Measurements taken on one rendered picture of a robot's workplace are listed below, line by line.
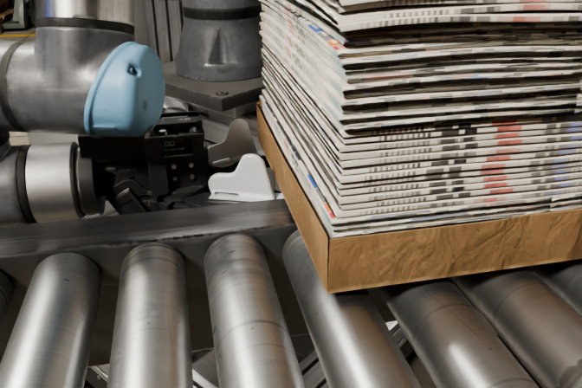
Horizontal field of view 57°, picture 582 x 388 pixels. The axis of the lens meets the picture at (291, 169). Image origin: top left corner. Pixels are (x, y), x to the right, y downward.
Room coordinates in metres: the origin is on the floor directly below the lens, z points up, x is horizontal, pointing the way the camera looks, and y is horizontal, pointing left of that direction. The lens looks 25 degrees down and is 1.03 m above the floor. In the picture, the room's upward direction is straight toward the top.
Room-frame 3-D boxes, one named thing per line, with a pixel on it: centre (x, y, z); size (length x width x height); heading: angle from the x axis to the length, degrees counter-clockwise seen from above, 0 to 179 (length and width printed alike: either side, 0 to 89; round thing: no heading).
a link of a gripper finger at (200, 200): (0.46, 0.08, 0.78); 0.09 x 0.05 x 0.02; 76
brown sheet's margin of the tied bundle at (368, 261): (0.44, -0.07, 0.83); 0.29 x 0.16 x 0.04; 12
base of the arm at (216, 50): (0.84, 0.10, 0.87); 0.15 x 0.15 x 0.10
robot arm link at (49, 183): (0.46, 0.22, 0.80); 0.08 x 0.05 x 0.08; 12
